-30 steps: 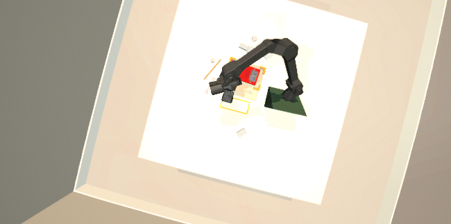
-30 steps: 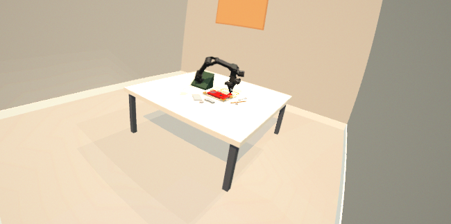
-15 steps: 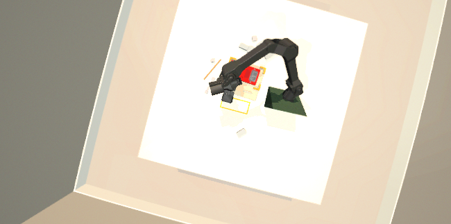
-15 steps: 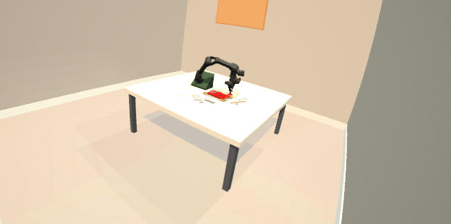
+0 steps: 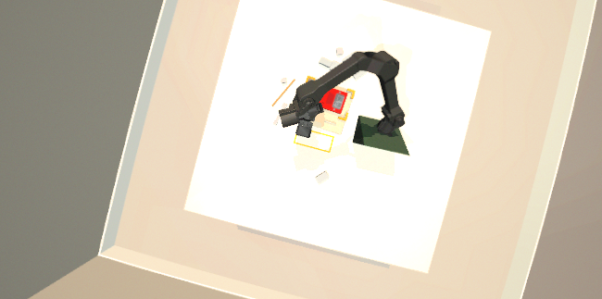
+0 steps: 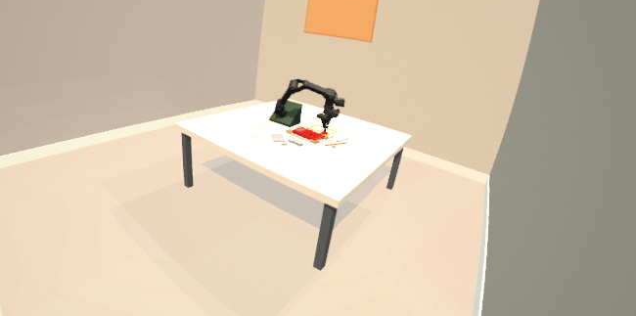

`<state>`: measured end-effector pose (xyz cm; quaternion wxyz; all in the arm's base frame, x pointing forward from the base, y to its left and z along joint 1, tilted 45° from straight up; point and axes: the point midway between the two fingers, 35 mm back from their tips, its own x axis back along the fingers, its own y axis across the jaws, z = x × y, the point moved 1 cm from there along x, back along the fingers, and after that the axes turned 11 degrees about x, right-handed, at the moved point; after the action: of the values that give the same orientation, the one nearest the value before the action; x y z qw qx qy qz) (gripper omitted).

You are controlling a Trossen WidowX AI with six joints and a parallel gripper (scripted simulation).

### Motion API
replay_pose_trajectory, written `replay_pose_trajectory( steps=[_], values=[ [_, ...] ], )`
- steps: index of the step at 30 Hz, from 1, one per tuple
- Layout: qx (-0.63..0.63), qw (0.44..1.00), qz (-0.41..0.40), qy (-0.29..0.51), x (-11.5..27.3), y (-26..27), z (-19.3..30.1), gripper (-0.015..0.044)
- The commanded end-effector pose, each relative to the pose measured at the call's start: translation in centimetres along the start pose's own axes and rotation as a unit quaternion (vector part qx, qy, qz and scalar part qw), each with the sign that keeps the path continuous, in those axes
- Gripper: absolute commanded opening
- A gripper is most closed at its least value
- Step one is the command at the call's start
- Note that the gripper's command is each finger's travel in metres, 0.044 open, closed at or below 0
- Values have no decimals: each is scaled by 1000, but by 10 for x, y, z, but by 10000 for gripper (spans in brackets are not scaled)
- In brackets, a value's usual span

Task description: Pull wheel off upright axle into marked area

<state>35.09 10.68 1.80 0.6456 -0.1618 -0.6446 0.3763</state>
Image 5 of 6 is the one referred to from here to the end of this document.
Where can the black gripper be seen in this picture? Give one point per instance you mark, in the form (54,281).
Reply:
(304,128)

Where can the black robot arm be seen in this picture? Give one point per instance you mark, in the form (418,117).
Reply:
(306,104)

